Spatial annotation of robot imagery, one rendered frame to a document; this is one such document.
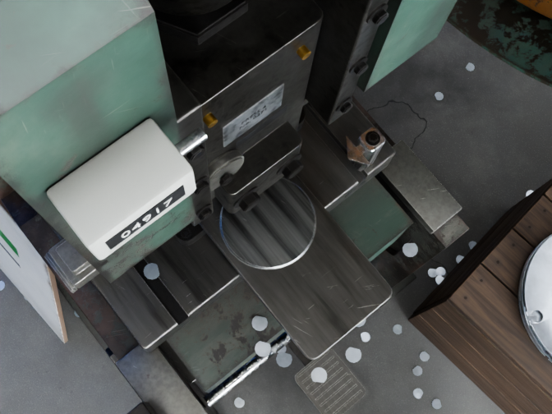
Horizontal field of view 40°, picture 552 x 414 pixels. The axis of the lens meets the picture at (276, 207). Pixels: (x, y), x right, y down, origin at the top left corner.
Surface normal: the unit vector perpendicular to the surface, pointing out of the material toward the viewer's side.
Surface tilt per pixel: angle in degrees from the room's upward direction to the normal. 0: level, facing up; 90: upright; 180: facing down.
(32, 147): 90
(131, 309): 0
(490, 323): 0
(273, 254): 0
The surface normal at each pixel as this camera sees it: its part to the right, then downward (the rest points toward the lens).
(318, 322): 0.05, -0.25
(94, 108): 0.63, 0.76
